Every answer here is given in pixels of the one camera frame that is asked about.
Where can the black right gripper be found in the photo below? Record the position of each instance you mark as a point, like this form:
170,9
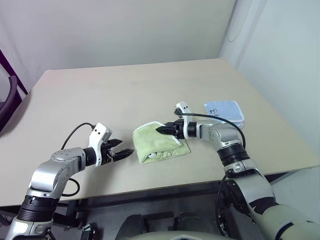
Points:
179,128

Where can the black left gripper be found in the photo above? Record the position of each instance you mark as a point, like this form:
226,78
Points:
107,153

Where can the green towel with white edge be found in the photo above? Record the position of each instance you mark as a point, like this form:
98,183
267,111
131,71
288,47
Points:
152,142

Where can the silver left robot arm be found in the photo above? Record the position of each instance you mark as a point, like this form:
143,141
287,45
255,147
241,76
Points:
50,172

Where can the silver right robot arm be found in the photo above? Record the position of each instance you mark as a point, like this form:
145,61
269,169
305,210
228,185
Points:
225,135

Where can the blue cloth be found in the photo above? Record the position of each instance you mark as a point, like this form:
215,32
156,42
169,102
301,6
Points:
225,111

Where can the grey robot torso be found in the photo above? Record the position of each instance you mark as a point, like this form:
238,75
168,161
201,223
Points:
180,235

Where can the purple chair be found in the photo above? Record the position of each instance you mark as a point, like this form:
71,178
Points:
12,100

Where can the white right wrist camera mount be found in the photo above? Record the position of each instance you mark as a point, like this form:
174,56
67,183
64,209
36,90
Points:
185,108

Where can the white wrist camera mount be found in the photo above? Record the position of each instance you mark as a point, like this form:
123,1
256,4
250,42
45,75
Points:
98,133
185,108

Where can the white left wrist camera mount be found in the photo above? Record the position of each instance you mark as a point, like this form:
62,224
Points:
98,133

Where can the black table frame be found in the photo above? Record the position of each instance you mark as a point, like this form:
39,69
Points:
150,196

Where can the black silver metal bracket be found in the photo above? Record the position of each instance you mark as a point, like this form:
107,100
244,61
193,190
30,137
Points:
88,231
222,228

